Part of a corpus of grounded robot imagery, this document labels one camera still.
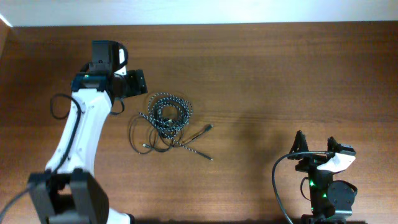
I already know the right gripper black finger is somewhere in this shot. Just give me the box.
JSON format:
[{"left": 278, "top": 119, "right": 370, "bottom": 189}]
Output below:
[
  {"left": 327, "top": 136, "right": 340, "bottom": 152},
  {"left": 288, "top": 130, "right": 308, "bottom": 160}
]

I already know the black white braided cable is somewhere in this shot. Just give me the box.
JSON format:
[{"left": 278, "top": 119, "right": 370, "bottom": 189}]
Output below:
[{"left": 138, "top": 92, "right": 214, "bottom": 161}]

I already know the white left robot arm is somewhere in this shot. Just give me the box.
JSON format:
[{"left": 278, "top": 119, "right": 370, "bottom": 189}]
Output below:
[{"left": 28, "top": 40, "right": 147, "bottom": 223}]

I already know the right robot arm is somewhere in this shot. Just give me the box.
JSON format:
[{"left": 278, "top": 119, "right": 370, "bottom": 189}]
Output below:
[{"left": 288, "top": 130, "right": 358, "bottom": 223}]

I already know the black right camera cable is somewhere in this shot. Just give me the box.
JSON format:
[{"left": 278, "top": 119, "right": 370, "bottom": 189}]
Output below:
[{"left": 271, "top": 151, "right": 335, "bottom": 224}]

